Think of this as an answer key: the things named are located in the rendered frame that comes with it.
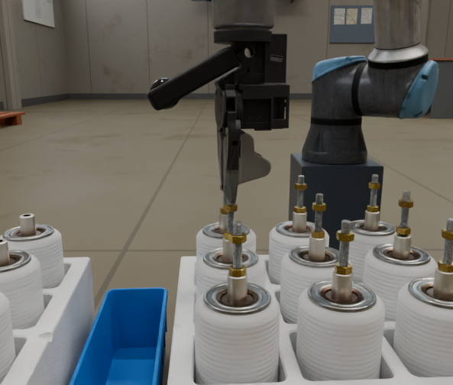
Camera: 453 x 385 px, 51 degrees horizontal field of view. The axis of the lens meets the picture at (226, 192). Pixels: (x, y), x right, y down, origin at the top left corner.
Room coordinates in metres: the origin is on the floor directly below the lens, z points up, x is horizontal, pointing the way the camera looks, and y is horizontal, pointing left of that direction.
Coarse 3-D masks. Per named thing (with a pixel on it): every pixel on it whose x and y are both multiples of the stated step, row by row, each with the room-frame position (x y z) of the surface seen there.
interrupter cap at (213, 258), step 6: (210, 252) 0.62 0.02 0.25; (216, 252) 0.62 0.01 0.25; (246, 252) 0.62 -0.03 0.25; (252, 252) 0.62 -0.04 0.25; (204, 258) 0.59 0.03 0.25; (210, 258) 0.60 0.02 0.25; (216, 258) 0.60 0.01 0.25; (246, 258) 0.60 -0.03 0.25; (252, 258) 0.60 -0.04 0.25; (258, 258) 0.60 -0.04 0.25; (210, 264) 0.58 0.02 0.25; (216, 264) 0.57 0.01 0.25; (222, 264) 0.58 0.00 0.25; (228, 264) 0.57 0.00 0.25; (246, 264) 0.57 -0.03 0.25; (252, 264) 0.58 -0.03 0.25
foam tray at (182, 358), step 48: (192, 288) 0.66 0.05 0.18; (192, 336) 0.52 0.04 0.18; (288, 336) 0.53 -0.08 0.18; (384, 336) 0.54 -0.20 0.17; (192, 384) 0.43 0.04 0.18; (240, 384) 0.43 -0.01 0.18; (288, 384) 0.43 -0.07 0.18; (336, 384) 0.43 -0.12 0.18; (384, 384) 0.43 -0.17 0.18; (432, 384) 0.43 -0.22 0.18
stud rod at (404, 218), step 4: (404, 192) 0.61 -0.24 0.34; (408, 192) 0.61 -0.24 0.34; (404, 196) 0.61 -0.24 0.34; (408, 196) 0.61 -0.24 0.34; (404, 200) 0.61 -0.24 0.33; (408, 200) 0.61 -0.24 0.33; (404, 208) 0.61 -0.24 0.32; (408, 208) 0.61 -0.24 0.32; (404, 212) 0.61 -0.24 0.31; (408, 212) 0.61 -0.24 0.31; (404, 216) 0.61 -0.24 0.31; (408, 216) 0.61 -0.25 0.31; (400, 220) 0.62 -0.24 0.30; (404, 220) 0.61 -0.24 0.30; (400, 224) 0.61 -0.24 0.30; (404, 224) 0.61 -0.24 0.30; (404, 236) 0.61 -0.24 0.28
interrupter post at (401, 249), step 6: (396, 234) 0.62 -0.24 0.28; (396, 240) 0.61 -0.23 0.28; (402, 240) 0.60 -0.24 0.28; (408, 240) 0.60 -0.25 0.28; (396, 246) 0.61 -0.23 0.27; (402, 246) 0.60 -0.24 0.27; (408, 246) 0.60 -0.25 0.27; (396, 252) 0.61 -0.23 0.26; (402, 252) 0.60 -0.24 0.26; (408, 252) 0.61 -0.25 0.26; (402, 258) 0.60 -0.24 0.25
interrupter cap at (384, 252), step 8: (376, 248) 0.63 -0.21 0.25; (384, 248) 0.63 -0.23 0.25; (392, 248) 0.64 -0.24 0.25; (416, 248) 0.63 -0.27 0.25; (376, 256) 0.61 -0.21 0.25; (384, 256) 0.60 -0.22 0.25; (392, 256) 0.61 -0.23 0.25; (416, 256) 0.61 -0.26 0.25; (424, 256) 0.61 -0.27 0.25; (400, 264) 0.58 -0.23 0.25; (408, 264) 0.58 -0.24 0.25; (416, 264) 0.58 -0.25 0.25; (424, 264) 0.58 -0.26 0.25
